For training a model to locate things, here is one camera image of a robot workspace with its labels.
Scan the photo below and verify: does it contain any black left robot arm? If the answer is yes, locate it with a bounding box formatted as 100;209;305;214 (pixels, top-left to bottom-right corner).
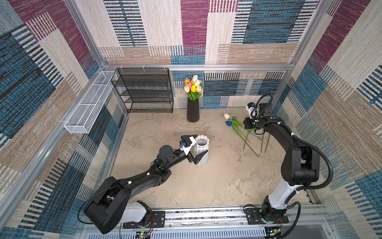
83;135;208;234

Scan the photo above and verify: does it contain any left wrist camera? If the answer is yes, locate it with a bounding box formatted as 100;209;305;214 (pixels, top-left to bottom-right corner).
180;135;196;156

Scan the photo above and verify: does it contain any light pink tulip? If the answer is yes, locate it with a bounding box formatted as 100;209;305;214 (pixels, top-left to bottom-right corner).
196;80;204;99

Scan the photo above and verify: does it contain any white ribbed ceramic vase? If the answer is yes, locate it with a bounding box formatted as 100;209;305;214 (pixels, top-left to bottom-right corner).
190;135;210;168

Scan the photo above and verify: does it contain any white wire mesh basket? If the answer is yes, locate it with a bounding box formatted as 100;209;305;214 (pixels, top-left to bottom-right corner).
64;71;114;134

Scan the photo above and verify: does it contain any aluminium front rail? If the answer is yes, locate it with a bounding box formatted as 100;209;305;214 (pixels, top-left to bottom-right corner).
75;204;340;239

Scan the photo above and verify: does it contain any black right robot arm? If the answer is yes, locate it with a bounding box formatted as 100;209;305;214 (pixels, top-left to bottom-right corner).
243;102;334;224

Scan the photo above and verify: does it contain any black wire shelf rack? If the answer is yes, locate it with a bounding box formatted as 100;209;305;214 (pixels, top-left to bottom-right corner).
111;68;174;113

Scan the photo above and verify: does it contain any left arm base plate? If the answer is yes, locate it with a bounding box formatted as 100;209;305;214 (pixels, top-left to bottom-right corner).
122;211;166;229

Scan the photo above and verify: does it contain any black cylindrical vase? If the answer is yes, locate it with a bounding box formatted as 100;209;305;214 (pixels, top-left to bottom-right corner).
187;99;200;122

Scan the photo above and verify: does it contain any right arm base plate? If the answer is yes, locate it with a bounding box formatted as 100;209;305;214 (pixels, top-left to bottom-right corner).
243;207;289;225

